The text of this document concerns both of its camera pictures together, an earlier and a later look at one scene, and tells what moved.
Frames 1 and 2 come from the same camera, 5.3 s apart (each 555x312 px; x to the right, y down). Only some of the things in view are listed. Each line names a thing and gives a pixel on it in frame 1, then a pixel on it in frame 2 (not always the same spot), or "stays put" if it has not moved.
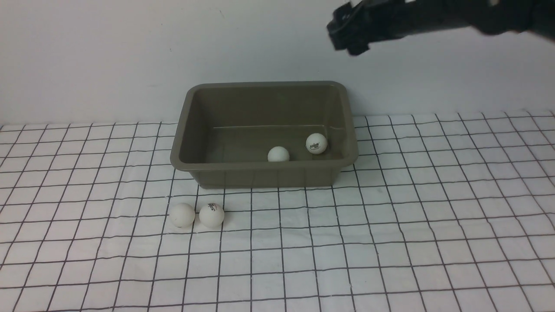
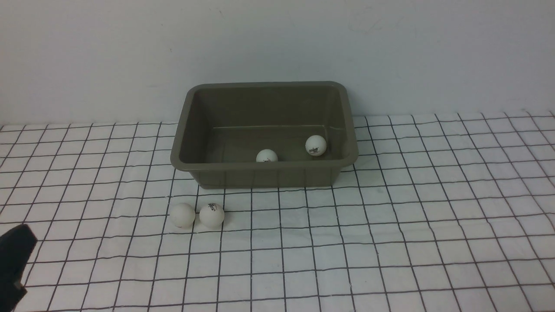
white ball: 182,215 stays put
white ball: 316,143 stays put
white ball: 278,154 to 265,154
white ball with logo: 211,215 stays put
